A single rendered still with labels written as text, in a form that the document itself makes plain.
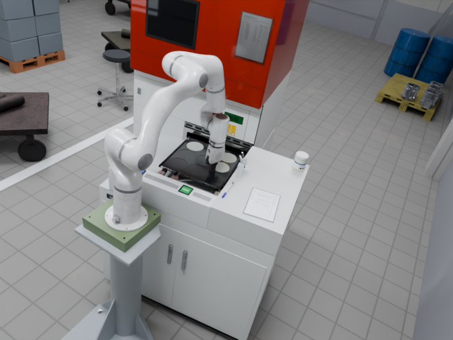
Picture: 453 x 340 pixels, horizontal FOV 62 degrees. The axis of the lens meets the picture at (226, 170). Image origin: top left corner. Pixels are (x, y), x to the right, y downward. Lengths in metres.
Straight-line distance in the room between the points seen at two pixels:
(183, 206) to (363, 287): 1.67
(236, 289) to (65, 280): 1.18
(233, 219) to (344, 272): 1.50
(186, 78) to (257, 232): 0.74
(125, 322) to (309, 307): 1.20
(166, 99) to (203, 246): 0.78
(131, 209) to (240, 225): 0.49
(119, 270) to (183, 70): 1.00
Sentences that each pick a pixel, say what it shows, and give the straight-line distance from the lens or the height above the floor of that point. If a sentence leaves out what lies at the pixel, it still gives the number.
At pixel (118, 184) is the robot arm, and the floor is 1.10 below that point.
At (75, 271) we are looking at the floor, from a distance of 2.73.
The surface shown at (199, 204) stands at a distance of 1.75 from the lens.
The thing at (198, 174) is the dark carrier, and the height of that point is 0.90.
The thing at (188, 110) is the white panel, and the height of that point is 1.05.
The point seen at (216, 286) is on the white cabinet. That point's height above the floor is 0.45.
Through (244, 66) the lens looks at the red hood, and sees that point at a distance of 2.01.
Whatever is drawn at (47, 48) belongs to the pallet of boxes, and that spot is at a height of 0.21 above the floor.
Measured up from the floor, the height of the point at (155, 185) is 0.96.
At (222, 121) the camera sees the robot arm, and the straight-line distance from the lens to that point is 1.85.
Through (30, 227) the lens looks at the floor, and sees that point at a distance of 3.07.
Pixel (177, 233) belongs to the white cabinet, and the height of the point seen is 0.71.
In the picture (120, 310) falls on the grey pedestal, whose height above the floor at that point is 0.26.
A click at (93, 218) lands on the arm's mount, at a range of 1.78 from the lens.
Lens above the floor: 2.10
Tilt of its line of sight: 35 degrees down
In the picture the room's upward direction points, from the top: 11 degrees clockwise
